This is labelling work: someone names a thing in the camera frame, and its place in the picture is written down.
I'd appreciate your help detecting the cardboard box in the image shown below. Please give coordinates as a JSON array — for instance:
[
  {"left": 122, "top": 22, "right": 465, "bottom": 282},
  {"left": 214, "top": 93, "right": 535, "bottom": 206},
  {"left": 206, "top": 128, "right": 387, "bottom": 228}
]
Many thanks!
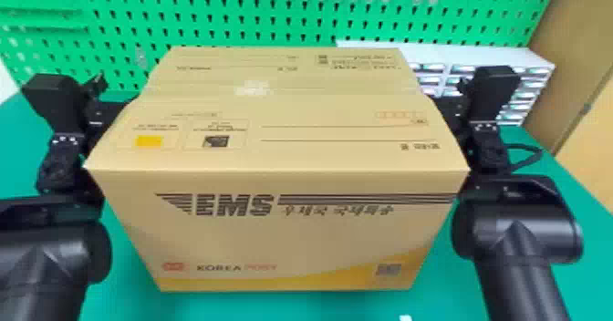
[{"left": 83, "top": 45, "right": 472, "bottom": 294}]

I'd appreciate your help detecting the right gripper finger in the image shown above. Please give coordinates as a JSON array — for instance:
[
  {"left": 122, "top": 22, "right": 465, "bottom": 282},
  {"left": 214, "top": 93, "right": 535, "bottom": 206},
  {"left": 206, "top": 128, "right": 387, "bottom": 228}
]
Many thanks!
[{"left": 455, "top": 76, "right": 474, "bottom": 98}]

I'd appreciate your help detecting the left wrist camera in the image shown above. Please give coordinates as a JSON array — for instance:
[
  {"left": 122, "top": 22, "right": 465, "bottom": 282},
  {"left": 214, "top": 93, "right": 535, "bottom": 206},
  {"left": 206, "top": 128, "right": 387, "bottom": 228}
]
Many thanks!
[{"left": 20, "top": 72, "right": 88, "bottom": 136}]

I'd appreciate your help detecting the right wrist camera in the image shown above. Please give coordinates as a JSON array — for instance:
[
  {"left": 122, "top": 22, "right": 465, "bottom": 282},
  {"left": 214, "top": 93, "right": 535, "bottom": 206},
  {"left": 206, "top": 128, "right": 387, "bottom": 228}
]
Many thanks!
[{"left": 465, "top": 65, "right": 522, "bottom": 124}]

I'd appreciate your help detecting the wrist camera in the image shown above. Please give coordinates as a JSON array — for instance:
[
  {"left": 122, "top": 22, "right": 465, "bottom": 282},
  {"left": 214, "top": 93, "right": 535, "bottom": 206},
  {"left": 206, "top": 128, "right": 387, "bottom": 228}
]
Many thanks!
[
  {"left": 465, "top": 65, "right": 522, "bottom": 124},
  {"left": 20, "top": 72, "right": 88, "bottom": 136}
]

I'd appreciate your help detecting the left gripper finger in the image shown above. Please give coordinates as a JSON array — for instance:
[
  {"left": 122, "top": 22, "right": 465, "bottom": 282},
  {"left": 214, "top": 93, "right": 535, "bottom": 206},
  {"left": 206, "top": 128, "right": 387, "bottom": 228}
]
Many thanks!
[{"left": 85, "top": 72, "right": 109, "bottom": 100}]

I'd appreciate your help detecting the black cable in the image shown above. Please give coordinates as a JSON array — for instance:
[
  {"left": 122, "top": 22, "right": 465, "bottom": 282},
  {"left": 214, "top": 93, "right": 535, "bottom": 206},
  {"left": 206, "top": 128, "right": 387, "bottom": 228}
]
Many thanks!
[{"left": 505, "top": 142, "right": 545, "bottom": 177}]

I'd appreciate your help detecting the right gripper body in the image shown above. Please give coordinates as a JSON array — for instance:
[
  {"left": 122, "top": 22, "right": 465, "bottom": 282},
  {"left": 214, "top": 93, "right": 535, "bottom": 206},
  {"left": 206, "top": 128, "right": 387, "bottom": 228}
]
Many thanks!
[{"left": 432, "top": 92, "right": 475, "bottom": 150}]

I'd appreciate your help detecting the white drawer cabinet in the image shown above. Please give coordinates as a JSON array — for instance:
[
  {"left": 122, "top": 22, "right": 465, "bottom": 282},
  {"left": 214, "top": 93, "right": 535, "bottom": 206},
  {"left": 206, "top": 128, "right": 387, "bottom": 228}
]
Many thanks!
[{"left": 337, "top": 40, "right": 556, "bottom": 128}]

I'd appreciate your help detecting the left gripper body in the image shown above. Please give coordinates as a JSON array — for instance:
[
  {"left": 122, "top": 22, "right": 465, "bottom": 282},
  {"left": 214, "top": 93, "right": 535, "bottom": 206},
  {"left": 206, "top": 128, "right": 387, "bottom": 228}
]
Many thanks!
[{"left": 83, "top": 94, "right": 131, "bottom": 155}]

